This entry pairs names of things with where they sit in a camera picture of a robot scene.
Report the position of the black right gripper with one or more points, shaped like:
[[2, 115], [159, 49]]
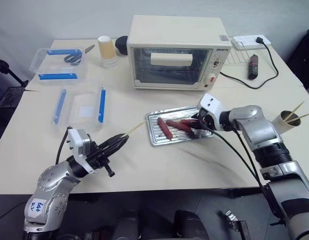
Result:
[[203, 117]]

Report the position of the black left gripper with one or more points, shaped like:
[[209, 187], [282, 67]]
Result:
[[97, 157]]

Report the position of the red sausage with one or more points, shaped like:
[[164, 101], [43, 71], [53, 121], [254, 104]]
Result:
[[187, 122], [178, 125], [165, 128]]

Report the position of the wooden skewer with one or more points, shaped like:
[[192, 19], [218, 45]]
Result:
[[134, 129], [302, 117], [297, 108]]

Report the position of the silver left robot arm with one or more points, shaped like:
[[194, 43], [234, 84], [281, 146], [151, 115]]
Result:
[[50, 190]]

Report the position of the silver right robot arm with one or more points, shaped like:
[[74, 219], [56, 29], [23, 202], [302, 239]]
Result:
[[264, 135]]

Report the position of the silver metal baking tray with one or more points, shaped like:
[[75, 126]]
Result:
[[179, 136]]

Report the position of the paper cup holding skewers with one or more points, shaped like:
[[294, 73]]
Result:
[[282, 125]]

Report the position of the clear box with blue latches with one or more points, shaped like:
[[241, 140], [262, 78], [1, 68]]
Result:
[[57, 68], [82, 110]]

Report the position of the dark rounded shape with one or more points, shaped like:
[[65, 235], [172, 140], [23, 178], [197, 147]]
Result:
[[190, 225], [127, 225]]

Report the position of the black and red lighter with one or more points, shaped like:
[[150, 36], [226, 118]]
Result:
[[253, 66]]

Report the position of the cream toaster oven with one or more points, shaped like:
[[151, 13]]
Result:
[[169, 37]]

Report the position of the stack of disposable cups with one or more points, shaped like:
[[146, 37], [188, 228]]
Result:
[[107, 51]]

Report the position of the black round object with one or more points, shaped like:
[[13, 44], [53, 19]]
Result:
[[121, 45]]

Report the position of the white power strip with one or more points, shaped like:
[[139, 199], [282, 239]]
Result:
[[247, 40]]

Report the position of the dark flat floor plate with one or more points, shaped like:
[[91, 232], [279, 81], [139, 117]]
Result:
[[10, 96]]

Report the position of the black chair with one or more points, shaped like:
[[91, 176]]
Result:
[[303, 57]]

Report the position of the black tripod stand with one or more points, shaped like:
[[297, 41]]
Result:
[[4, 67]]

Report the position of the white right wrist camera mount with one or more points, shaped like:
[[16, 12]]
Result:
[[212, 105]]

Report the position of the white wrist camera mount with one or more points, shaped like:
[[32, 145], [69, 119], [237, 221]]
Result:
[[78, 142], [212, 105]]

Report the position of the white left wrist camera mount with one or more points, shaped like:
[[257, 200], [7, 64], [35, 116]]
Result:
[[78, 142]]

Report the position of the metal bracket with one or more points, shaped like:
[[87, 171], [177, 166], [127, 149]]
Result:
[[235, 222]]

